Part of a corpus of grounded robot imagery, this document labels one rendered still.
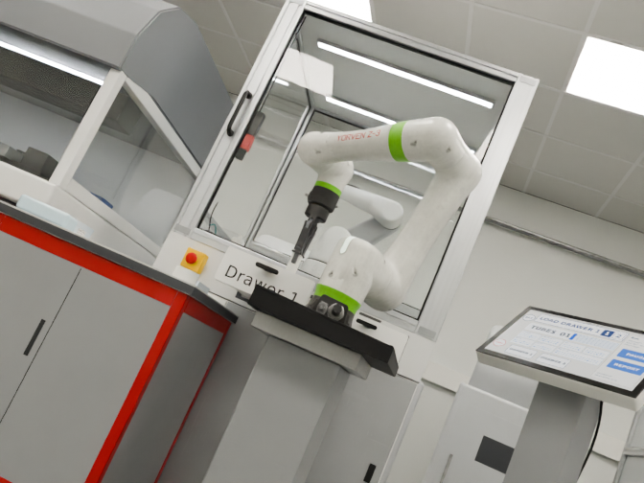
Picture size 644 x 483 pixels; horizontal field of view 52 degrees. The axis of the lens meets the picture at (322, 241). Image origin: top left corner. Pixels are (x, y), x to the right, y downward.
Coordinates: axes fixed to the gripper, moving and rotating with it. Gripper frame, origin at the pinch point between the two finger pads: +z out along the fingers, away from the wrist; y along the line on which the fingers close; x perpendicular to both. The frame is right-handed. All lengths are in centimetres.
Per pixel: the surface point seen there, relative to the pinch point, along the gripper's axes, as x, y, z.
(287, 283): 2.8, 11.0, 7.8
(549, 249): 122, -330, -147
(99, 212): -84, -32, 5
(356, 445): 40, -23, 43
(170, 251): -47, -23, 9
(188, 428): -14, -23, 61
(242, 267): -11.5, 11.1, 8.7
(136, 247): -84, -78, 8
